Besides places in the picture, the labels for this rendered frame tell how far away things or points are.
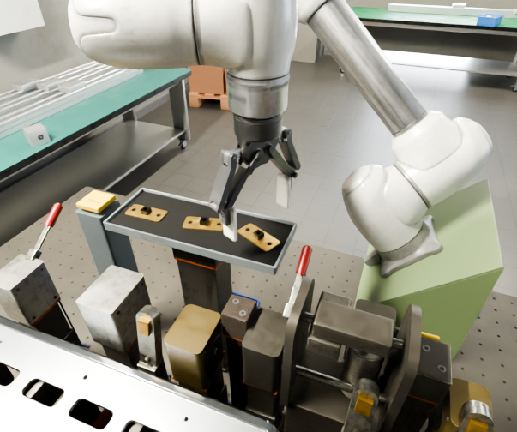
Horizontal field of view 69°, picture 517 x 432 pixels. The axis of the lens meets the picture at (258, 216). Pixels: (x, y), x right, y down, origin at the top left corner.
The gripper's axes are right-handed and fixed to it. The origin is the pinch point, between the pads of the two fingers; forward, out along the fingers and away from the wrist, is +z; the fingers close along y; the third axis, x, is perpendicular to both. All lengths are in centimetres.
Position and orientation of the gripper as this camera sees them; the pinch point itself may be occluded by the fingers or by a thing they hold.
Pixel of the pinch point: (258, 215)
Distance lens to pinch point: 69.3
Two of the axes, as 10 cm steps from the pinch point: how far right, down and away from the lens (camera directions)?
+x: 7.0, 4.3, -5.7
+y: -7.1, 4.2, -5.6
